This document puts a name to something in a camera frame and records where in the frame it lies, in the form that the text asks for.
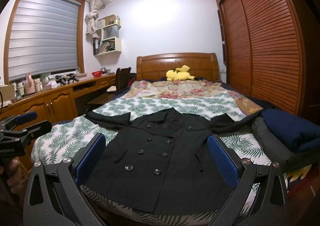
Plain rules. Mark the grey window blind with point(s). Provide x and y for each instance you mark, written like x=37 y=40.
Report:
x=43 y=38

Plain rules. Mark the pink bottle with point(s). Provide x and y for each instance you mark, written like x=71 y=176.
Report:
x=29 y=84

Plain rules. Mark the black double-breasted coat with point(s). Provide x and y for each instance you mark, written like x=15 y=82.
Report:
x=160 y=163

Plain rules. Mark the white wall shelf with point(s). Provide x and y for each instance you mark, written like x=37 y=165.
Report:
x=106 y=38

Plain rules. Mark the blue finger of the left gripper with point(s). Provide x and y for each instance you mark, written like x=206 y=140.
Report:
x=37 y=130
x=27 y=117

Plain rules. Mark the dark wooden chair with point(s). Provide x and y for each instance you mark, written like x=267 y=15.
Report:
x=105 y=95

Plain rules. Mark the person's left hand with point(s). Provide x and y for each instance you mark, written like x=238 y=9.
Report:
x=17 y=179

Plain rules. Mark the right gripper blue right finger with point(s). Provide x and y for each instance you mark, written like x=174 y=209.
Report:
x=226 y=160

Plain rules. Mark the tied cream curtain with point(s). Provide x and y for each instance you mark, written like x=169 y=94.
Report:
x=95 y=6

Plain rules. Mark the wooden desk cabinet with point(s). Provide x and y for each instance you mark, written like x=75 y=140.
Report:
x=64 y=107

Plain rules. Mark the yellow plush toy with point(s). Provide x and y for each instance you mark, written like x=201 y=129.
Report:
x=181 y=73

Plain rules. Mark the wooden headboard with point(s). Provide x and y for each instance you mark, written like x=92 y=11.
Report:
x=155 y=67

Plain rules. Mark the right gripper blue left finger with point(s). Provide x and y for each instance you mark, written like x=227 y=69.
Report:
x=86 y=159

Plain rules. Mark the folded navy blue garment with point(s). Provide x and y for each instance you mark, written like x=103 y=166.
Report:
x=296 y=133

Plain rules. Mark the floral quilt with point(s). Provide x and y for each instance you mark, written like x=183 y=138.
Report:
x=189 y=89

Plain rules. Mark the brown louvered wardrobe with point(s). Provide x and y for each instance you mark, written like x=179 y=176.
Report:
x=264 y=50

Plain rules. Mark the folded dark grey garment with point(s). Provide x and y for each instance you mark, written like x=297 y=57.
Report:
x=273 y=148

